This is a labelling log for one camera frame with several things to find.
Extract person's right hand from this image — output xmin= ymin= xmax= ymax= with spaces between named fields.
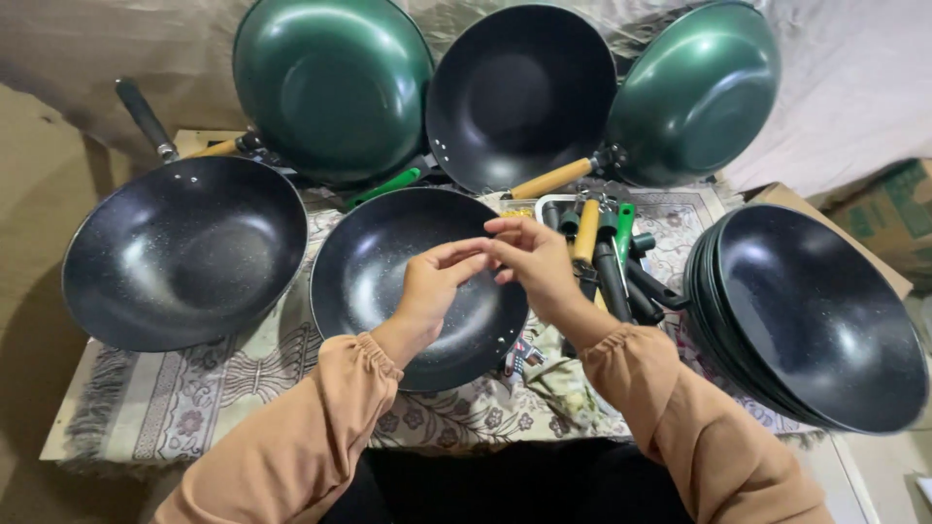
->
xmin=483 ymin=215 xmax=585 ymax=323

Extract person's left hand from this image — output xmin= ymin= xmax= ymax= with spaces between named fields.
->
xmin=391 ymin=236 xmax=496 ymax=349

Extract white metal tray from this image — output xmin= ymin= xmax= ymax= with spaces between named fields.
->
xmin=534 ymin=193 xmax=678 ymax=328

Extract small red white printed packet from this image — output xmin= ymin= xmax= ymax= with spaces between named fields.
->
xmin=504 ymin=336 xmax=546 ymax=384

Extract person's black trousers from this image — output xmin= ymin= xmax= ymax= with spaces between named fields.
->
xmin=319 ymin=435 xmax=696 ymax=524

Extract floral patterned tablecloth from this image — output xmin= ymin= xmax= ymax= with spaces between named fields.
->
xmin=62 ymin=180 xmax=829 ymax=468

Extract stack of black woks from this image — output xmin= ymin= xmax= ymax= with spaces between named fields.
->
xmin=682 ymin=203 xmax=931 ymax=436

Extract green printed cardboard carton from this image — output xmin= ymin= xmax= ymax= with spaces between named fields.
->
xmin=825 ymin=158 xmax=932 ymax=294

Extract white cloth sheet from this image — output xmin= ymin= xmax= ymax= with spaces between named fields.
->
xmin=717 ymin=0 xmax=932 ymax=199

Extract black speckled wok without handle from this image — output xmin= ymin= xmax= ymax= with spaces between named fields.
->
xmin=309 ymin=187 xmax=531 ymax=394

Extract pile of loose wok handles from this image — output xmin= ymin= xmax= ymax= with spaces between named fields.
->
xmin=542 ymin=185 xmax=690 ymax=359

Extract black wok with green handle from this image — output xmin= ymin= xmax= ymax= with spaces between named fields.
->
xmin=342 ymin=3 xmax=619 ymax=213

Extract green wok with wooden handle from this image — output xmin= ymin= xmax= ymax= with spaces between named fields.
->
xmin=501 ymin=0 xmax=782 ymax=202
xmin=184 ymin=0 xmax=436 ymax=188

